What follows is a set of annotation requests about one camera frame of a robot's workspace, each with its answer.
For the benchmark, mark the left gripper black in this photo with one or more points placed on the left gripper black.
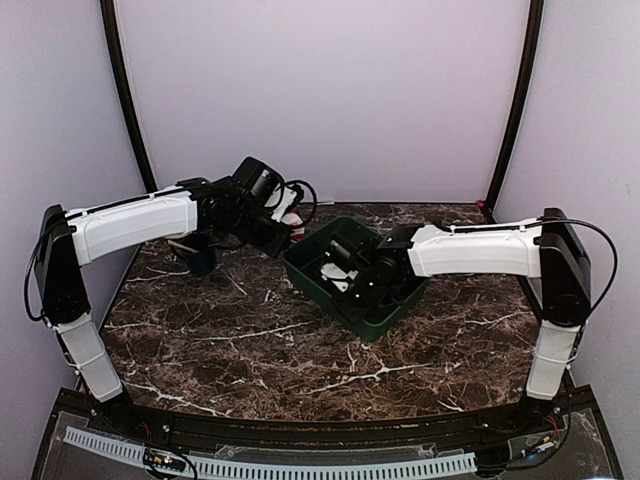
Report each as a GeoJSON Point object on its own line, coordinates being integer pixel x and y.
{"type": "Point", "coordinates": [275, 246]}

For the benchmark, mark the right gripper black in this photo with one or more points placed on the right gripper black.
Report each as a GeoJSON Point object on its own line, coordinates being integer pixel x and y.
{"type": "Point", "coordinates": [380, 297]}

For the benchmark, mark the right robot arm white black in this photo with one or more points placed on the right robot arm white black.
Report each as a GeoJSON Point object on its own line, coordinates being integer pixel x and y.
{"type": "Point", "coordinates": [546, 248]}

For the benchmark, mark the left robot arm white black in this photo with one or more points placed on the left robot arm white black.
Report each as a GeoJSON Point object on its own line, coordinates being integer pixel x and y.
{"type": "Point", "coordinates": [72, 239]}

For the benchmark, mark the green compartment tray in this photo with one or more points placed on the green compartment tray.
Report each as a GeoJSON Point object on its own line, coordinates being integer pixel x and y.
{"type": "Point", "coordinates": [304, 259]}

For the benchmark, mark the dark blue cup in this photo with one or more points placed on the dark blue cup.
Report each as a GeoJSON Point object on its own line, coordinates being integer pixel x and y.
{"type": "Point", "coordinates": [198, 254]}

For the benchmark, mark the wooden stick in cup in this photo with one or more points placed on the wooden stick in cup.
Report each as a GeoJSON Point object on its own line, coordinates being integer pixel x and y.
{"type": "Point", "coordinates": [181, 247]}

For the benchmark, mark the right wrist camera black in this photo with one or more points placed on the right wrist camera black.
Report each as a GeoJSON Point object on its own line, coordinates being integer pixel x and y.
{"type": "Point", "coordinates": [348, 252]}

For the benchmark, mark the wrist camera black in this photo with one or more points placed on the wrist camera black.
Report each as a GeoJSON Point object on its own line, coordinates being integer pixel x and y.
{"type": "Point", "coordinates": [348, 252]}
{"type": "Point", "coordinates": [257, 178]}

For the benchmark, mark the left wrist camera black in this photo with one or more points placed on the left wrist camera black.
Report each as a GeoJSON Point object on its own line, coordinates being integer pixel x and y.
{"type": "Point", "coordinates": [257, 178]}

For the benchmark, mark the right black frame post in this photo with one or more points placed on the right black frame post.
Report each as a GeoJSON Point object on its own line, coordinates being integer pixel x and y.
{"type": "Point", "coordinates": [521, 90]}

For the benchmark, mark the black frame post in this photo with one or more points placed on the black frame post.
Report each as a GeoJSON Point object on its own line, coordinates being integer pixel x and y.
{"type": "Point", "coordinates": [521, 90]}
{"type": "Point", "coordinates": [125, 94]}

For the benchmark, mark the white slotted cable duct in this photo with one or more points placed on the white slotted cable duct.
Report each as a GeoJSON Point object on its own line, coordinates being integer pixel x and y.
{"type": "Point", "coordinates": [245, 463]}

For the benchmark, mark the left black frame post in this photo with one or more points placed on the left black frame post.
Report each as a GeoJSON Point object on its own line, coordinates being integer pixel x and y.
{"type": "Point", "coordinates": [125, 94]}

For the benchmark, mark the black front rail base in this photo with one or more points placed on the black front rail base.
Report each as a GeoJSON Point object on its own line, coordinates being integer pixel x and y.
{"type": "Point", "coordinates": [571, 441]}

